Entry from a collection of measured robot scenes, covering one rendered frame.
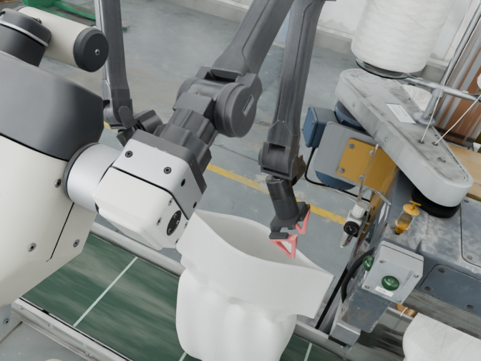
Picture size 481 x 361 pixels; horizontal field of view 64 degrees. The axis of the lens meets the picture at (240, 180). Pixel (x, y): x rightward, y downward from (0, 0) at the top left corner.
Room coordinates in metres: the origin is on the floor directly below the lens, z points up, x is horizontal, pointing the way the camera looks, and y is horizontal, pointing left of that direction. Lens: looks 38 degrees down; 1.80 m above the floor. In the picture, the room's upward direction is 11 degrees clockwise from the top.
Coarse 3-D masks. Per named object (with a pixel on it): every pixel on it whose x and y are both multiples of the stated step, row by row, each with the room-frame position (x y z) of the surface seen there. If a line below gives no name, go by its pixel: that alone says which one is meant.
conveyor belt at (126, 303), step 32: (96, 256) 1.06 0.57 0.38; (128, 256) 1.09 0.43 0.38; (32, 288) 0.85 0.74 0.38; (64, 288) 0.88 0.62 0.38; (96, 288) 0.90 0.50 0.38; (128, 288) 0.93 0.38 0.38; (160, 288) 0.96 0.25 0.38; (64, 320) 0.74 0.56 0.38; (96, 320) 0.77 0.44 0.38; (128, 320) 0.79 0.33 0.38; (160, 320) 0.82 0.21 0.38; (128, 352) 0.67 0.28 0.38; (160, 352) 0.69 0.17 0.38; (288, 352) 0.79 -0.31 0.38; (320, 352) 0.81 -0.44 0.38
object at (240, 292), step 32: (192, 224) 0.79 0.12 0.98; (224, 224) 0.81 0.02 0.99; (256, 224) 0.80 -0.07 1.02; (192, 256) 0.78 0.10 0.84; (224, 256) 0.70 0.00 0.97; (256, 256) 0.79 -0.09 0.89; (192, 288) 0.71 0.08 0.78; (224, 288) 0.69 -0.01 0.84; (256, 288) 0.67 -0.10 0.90; (288, 288) 0.67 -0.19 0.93; (320, 288) 0.66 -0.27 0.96; (192, 320) 0.70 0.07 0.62; (224, 320) 0.66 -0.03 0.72; (256, 320) 0.64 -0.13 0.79; (288, 320) 0.65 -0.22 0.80; (192, 352) 0.69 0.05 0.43; (224, 352) 0.65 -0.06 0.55; (256, 352) 0.62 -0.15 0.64
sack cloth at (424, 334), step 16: (416, 320) 0.61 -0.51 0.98; (432, 320) 0.60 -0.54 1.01; (416, 336) 0.59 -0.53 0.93; (432, 336) 0.58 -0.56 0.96; (448, 336) 0.58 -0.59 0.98; (464, 336) 0.57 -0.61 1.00; (416, 352) 0.57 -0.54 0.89; (432, 352) 0.56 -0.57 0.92; (448, 352) 0.56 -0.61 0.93; (464, 352) 0.56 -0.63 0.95; (480, 352) 0.55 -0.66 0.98
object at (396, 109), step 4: (388, 104) 0.89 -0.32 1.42; (392, 104) 0.89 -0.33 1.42; (396, 104) 0.90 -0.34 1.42; (392, 108) 0.87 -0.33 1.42; (396, 108) 0.87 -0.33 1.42; (400, 108) 0.88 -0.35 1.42; (396, 112) 0.85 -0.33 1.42; (400, 112) 0.85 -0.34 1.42; (404, 112) 0.86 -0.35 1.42; (396, 116) 0.83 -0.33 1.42; (400, 116) 0.83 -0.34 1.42; (404, 116) 0.84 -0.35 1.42; (408, 116) 0.84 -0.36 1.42; (400, 120) 0.81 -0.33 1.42; (404, 120) 0.82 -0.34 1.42; (408, 120) 0.82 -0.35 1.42; (412, 120) 0.82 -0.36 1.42
